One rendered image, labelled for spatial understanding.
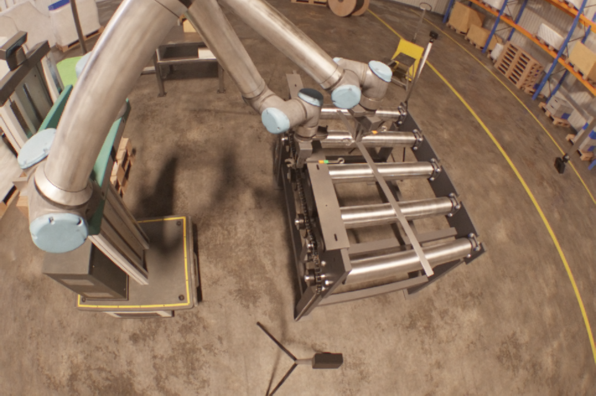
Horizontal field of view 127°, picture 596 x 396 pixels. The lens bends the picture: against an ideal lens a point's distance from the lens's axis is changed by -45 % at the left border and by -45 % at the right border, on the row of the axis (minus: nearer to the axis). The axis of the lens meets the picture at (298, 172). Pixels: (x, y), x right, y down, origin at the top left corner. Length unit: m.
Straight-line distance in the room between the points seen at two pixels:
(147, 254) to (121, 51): 1.64
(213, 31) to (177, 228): 1.54
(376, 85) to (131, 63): 0.77
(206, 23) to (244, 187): 1.99
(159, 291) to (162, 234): 0.42
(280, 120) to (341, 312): 1.63
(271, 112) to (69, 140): 0.57
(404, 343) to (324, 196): 1.55
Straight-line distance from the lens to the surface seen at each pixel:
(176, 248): 1.93
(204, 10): 0.69
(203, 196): 2.50
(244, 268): 2.15
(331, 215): 1.03
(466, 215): 1.75
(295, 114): 0.86
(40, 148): 0.78
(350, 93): 0.81
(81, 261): 1.55
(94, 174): 1.02
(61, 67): 3.67
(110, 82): 0.51
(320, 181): 1.11
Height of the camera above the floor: 2.02
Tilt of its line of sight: 49 degrees down
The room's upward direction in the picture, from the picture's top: 11 degrees clockwise
